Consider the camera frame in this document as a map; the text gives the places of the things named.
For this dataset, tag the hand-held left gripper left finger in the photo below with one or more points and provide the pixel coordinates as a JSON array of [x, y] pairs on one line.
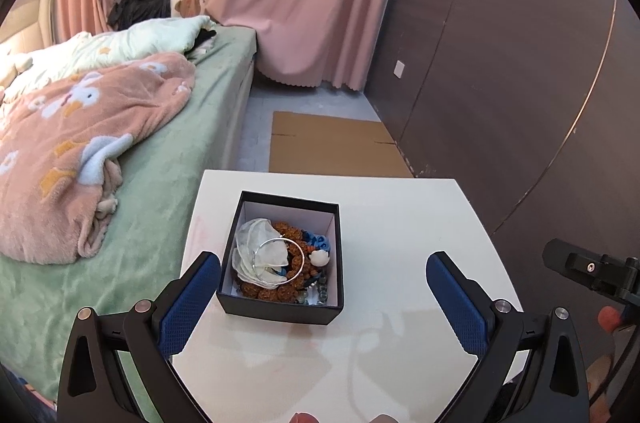
[[190, 303]]

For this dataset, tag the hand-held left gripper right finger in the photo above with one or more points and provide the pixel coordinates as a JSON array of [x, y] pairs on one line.
[[460, 303]]

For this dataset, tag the white organza pouch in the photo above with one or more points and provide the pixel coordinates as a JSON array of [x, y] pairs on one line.
[[250, 248]]

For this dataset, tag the black jewelry box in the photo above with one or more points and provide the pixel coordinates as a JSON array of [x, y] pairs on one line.
[[280, 310]]

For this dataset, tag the silver bangle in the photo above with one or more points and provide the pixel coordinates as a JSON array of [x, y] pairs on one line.
[[274, 241]]

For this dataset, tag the white lotus pendant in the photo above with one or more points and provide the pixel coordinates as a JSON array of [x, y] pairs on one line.
[[319, 257]]

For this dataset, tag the bed with green sheet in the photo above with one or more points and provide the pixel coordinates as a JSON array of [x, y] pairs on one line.
[[200, 118]]

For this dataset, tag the pink duck print blanket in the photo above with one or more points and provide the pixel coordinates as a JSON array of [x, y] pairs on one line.
[[75, 143]]

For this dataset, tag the flat cardboard sheet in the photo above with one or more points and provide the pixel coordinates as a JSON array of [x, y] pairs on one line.
[[335, 148]]

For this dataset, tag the pale green quilt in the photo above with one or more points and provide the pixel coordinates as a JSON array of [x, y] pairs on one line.
[[140, 38]]

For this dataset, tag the pile of dark clothes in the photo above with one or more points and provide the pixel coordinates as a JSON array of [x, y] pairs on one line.
[[145, 5]]

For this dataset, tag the cream headboard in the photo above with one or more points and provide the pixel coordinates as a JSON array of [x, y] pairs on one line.
[[30, 23]]

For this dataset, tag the white wall outlet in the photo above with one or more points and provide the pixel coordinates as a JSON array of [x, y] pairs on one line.
[[398, 68]]

